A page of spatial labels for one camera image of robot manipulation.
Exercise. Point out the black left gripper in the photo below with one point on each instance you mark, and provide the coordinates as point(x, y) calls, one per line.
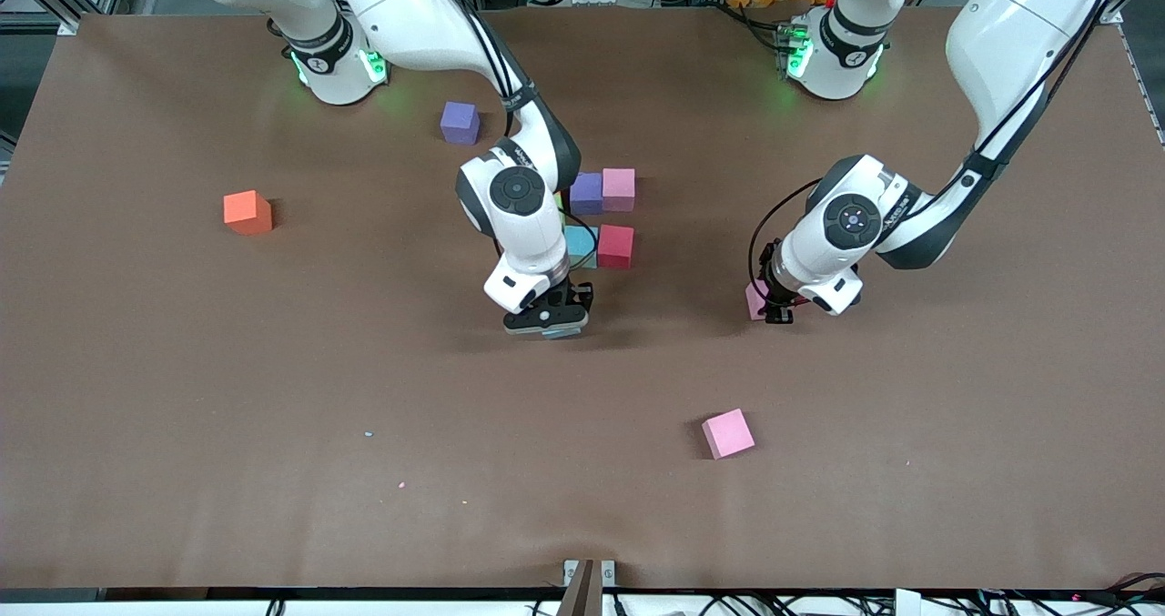
point(774, 294)

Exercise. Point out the dented pink foam cube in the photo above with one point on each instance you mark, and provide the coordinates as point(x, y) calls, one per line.
point(754, 302)

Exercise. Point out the blue foam cube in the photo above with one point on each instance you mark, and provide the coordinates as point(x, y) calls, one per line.
point(564, 334)
point(582, 241)

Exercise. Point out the red foam cube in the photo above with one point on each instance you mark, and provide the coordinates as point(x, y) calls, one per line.
point(615, 246)

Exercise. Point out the green foam cube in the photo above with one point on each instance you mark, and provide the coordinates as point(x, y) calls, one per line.
point(561, 207)

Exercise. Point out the purple foam cube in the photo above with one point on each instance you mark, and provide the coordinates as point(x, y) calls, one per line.
point(460, 123)
point(587, 193)

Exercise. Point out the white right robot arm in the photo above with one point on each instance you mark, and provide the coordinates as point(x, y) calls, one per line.
point(419, 15)

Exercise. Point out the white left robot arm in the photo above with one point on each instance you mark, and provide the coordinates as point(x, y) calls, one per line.
point(1010, 43)

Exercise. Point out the orange foam cube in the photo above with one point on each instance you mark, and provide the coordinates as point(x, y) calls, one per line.
point(248, 212)

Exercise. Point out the paper table cover sheet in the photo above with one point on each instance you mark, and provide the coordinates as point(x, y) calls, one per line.
point(182, 416)

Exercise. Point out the metal mount bracket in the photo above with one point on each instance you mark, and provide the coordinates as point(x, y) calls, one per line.
point(582, 589)

